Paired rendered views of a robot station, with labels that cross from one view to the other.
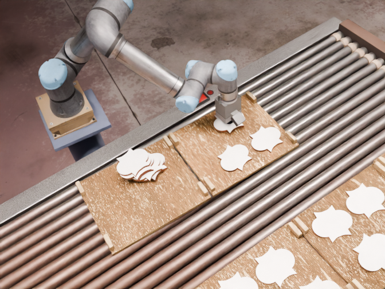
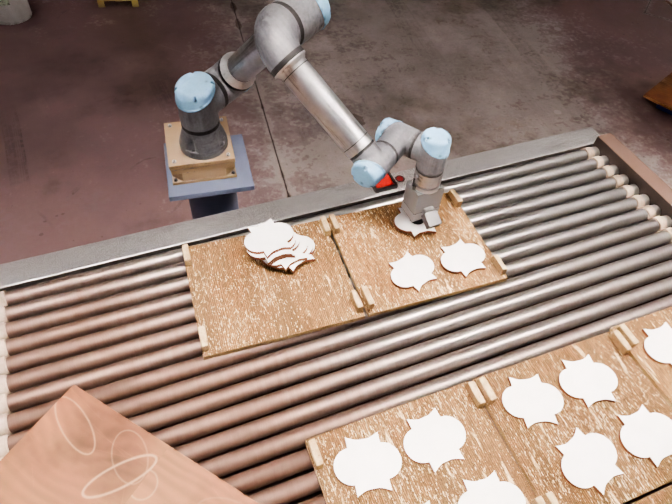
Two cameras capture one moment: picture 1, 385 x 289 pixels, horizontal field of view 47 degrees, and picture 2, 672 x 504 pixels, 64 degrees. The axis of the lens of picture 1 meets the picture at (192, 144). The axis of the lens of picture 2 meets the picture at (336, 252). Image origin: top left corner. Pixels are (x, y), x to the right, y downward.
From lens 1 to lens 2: 30 cm
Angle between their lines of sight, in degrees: 3
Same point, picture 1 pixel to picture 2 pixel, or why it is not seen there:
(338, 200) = (548, 369)
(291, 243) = (466, 413)
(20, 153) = (131, 205)
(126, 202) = (244, 291)
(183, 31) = (378, 112)
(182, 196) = (325, 304)
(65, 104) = (200, 139)
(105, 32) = (280, 37)
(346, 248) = (546, 442)
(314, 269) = (491, 459)
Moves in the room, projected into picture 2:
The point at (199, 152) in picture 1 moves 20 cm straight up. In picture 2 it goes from (365, 251) to (372, 201)
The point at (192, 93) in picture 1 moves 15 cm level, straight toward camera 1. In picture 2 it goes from (379, 160) to (373, 204)
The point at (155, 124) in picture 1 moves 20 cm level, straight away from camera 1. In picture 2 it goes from (314, 200) to (315, 157)
